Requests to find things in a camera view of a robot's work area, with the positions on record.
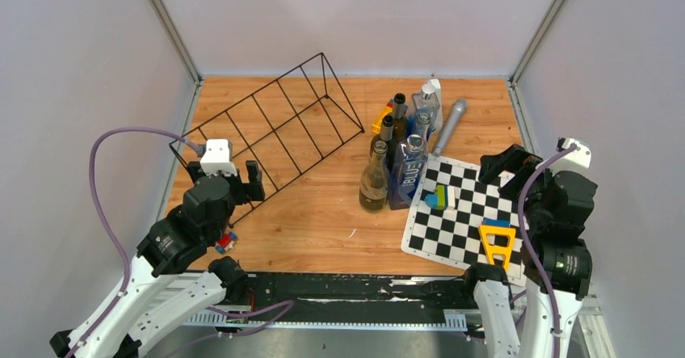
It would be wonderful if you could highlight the yellow arch blue block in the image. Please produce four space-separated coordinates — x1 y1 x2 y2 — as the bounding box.
478 218 517 272

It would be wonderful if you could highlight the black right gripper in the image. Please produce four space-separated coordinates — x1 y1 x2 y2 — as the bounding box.
477 141 553 225

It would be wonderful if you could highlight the black white chessboard mat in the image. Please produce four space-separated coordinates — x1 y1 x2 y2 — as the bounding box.
401 155 519 269

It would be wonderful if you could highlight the yellow red toy car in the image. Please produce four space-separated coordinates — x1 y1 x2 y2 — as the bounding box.
215 232 237 255

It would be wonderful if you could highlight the olive green wine bottle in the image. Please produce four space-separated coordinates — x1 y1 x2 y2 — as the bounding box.
369 115 397 171

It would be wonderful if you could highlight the black wire wine rack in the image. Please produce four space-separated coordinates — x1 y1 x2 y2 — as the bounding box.
184 53 366 200

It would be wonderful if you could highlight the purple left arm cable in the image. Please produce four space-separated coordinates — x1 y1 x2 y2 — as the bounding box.
64 126 204 358

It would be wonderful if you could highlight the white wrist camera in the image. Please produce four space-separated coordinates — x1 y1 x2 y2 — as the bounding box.
550 137 592 175
200 139 238 177

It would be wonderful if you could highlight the dark green wine bottle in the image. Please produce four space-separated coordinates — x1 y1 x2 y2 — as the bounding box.
391 93 408 142

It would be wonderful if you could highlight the yellow red blue block house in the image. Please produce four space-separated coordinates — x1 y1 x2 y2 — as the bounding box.
372 102 393 134

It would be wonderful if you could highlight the grey wedge stand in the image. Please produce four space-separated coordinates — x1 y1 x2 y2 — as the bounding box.
427 78 443 134

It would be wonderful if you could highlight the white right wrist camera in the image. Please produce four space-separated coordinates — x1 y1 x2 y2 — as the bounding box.
550 137 592 175

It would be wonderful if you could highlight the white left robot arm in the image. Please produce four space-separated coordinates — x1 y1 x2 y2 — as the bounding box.
49 159 266 357

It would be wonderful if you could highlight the green white blue block stack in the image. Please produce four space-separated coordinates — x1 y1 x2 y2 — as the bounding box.
424 184 457 211

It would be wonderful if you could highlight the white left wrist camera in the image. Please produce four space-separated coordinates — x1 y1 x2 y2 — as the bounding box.
200 139 238 177

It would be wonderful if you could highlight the silver metal cylinder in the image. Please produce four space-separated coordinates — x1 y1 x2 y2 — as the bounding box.
431 98 468 157

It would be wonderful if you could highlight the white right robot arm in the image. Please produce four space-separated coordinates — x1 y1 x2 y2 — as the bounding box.
461 137 598 357

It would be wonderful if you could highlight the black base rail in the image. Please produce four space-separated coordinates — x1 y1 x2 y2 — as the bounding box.
220 272 484 334

